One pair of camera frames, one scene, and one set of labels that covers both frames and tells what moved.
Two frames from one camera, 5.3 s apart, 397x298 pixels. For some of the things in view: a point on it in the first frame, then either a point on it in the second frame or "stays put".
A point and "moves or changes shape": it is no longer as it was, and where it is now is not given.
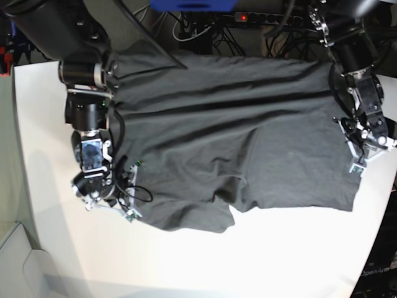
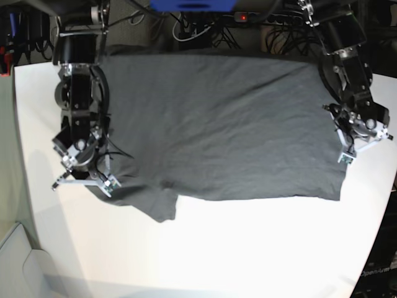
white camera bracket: x=131 y=214 → x=107 y=186
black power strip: x=265 y=18 stays put
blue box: x=193 y=5 stays put
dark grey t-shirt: x=254 y=132 moves or changes shape
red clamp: x=8 y=58 stays put
